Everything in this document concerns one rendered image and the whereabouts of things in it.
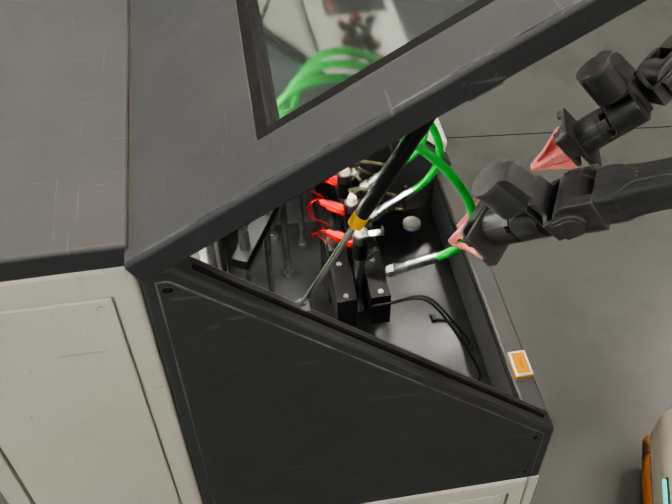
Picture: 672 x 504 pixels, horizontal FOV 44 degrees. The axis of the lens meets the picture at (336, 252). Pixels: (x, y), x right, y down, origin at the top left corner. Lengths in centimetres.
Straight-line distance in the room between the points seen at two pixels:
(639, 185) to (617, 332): 177
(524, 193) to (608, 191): 11
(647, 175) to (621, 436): 160
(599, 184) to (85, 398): 71
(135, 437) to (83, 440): 7
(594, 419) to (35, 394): 182
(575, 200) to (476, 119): 240
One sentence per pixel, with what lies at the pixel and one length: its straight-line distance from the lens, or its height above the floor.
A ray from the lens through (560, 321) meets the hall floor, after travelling 279.
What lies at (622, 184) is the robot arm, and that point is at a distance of 108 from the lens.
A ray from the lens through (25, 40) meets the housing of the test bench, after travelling 126.
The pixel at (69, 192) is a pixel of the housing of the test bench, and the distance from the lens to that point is 99.
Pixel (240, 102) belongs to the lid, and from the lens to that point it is 95.
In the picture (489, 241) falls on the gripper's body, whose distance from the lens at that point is 123.
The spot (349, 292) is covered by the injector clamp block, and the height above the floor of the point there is 98.
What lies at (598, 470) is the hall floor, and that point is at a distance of 252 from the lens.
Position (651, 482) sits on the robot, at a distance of 241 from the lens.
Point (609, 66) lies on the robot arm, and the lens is 134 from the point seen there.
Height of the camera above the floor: 214
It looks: 48 degrees down
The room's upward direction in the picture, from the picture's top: 1 degrees counter-clockwise
